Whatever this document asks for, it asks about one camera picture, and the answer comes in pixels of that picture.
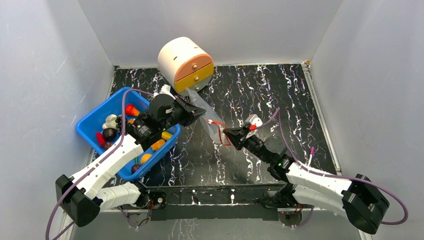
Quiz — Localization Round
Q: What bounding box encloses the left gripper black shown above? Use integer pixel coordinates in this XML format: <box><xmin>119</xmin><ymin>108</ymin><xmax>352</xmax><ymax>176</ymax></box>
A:
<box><xmin>160</xmin><ymin>95</ymin><xmax>206</xmax><ymax>132</ymax></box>

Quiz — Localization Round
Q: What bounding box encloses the clear zip top bag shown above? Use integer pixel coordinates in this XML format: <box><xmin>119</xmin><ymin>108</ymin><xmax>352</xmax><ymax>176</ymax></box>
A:
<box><xmin>186</xmin><ymin>88</ymin><xmax>231</xmax><ymax>146</ymax></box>

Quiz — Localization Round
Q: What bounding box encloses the orange tangerine toy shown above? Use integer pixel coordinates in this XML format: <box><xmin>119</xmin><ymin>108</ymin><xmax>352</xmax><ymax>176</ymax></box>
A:
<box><xmin>151</xmin><ymin>138</ymin><xmax>167</xmax><ymax>151</ymax></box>

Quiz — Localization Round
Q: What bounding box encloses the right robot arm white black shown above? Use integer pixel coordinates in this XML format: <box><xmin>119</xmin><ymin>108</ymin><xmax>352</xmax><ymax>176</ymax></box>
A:
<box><xmin>223</xmin><ymin>124</ymin><xmax>390</xmax><ymax>235</ymax></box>

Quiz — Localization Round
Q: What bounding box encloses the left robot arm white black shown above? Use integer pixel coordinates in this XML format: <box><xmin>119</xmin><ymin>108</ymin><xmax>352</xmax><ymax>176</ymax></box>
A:
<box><xmin>55</xmin><ymin>93</ymin><xmax>206</xmax><ymax>227</ymax></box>

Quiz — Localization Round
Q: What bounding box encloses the crumpled orange food toy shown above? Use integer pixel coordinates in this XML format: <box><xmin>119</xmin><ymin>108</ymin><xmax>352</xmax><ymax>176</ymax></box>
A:
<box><xmin>139</xmin><ymin>153</ymin><xmax>152</xmax><ymax>165</ymax></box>

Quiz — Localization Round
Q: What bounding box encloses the yellow banana toy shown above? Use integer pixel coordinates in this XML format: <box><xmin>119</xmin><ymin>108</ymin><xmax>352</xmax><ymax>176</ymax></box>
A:
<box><xmin>161</xmin><ymin>131</ymin><xmax>173</xmax><ymax>141</ymax></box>

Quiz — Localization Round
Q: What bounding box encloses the round white drawer cabinet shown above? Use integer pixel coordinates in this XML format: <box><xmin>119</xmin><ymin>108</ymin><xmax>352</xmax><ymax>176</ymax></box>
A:
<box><xmin>157</xmin><ymin>36</ymin><xmax>214</xmax><ymax>97</ymax></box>

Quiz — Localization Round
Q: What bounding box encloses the red orange pepper toy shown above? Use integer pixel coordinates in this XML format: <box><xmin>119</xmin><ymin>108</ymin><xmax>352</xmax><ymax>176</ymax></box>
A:
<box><xmin>124</xmin><ymin>104</ymin><xmax>141</xmax><ymax>117</ymax></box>

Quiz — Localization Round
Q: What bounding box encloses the pink pen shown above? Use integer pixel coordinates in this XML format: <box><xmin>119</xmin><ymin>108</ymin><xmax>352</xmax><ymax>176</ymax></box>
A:
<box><xmin>307</xmin><ymin>146</ymin><xmax>315</xmax><ymax>166</ymax></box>

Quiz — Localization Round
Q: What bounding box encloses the purple mangosteen toy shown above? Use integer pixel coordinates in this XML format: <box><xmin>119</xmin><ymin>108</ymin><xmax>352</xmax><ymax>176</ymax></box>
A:
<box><xmin>131</xmin><ymin>164</ymin><xmax>141</xmax><ymax>174</ymax></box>

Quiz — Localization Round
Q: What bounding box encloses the white garlic toy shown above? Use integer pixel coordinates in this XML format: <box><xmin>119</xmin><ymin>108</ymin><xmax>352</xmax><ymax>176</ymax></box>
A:
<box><xmin>102</xmin><ymin>114</ymin><xmax>119</xmax><ymax>130</ymax></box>

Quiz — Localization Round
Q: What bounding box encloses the dark purple plum toy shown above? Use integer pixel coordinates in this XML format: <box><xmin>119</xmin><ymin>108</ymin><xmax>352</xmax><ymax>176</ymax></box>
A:
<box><xmin>102</xmin><ymin>127</ymin><xmax>118</xmax><ymax>142</ymax></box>

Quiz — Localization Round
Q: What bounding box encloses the blue plastic bin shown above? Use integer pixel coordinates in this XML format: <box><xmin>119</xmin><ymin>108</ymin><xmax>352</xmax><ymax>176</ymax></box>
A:
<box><xmin>76</xmin><ymin>87</ymin><xmax>181</xmax><ymax>181</ymax></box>

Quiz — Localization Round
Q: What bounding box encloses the red chili toy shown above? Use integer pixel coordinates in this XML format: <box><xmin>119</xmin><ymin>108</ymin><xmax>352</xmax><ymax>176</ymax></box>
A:
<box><xmin>95</xmin><ymin>132</ymin><xmax>106</xmax><ymax>148</ymax></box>

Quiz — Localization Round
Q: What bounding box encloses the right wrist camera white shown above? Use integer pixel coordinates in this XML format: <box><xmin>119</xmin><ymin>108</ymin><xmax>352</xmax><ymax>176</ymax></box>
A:
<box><xmin>244</xmin><ymin>114</ymin><xmax>263</xmax><ymax>135</ymax></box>

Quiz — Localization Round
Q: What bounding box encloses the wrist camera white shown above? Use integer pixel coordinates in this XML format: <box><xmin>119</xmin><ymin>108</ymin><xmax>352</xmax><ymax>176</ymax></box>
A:
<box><xmin>244</xmin><ymin>114</ymin><xmax>263</xmax><ymax>135</ymax></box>
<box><xmin>159</xmin><ymin>84</ymin><xmax>175</xmax><ymax>99</ymax></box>

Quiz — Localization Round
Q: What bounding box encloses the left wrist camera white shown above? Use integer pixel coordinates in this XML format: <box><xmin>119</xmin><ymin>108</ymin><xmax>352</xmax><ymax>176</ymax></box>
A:
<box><xmin>159</xmin><ymin>84</ymin><xmax>175</xmax><ymax>99</ymax></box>

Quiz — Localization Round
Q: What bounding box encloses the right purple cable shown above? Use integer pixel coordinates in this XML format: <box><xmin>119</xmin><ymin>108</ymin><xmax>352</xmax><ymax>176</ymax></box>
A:
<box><xmin>256</xmin><ymin>107</ymin><xmax>409</xmax><ymax>229</ymax></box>

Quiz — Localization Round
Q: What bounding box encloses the purple cable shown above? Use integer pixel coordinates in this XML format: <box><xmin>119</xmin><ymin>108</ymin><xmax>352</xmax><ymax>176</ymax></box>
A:
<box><xmin>256</xmin><ymin>107</ymin><xmax>409</xmax><ymax>229</ymax></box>
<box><xmin>45</xmin><ymin>88</ymin><xmax>155</xmax><ymax>240</ymax></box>

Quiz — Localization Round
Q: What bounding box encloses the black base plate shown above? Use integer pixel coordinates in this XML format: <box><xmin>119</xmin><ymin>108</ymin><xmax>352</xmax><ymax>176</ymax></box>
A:
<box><xmin>149</xmin><ymin>183</ymin><xmax>306</xmax><ymax>221</ymax></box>

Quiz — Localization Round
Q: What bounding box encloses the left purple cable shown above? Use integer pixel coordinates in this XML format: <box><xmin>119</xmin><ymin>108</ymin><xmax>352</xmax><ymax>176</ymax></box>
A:
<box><xmin>45</xmin><ymin>88</ymin><xmax>155</xmax><ymax>240</ymax></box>

